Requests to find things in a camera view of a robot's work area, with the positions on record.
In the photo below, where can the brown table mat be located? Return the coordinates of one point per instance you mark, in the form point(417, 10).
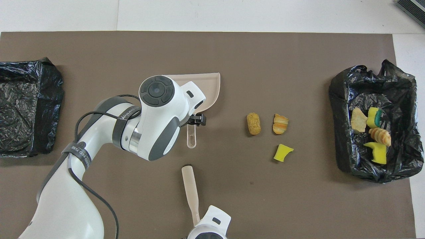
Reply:
point(298, 66)

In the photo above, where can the striped croissant piece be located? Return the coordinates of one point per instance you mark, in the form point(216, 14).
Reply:
point(381, 136)
point(280, 124)
point(358, 120)

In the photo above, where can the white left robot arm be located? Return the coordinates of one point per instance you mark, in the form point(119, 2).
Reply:
point(156, 132)

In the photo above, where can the black bag lined bin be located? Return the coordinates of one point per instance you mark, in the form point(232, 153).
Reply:
point(16, 76)
point(342, 109)

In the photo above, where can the grey ribbed device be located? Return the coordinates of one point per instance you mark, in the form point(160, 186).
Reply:
point(413, 8)

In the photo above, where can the brown oval bread piece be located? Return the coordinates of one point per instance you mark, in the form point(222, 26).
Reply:
point(253, 123)

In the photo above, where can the notched yellow sponge piece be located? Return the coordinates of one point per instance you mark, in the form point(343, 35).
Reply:
point(378, 154)
point(282, 153)

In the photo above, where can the beige plastic dustpan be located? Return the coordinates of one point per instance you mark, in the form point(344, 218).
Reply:
point(211, 89)

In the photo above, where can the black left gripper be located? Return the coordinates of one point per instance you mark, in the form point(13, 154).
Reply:
point(198, 119)

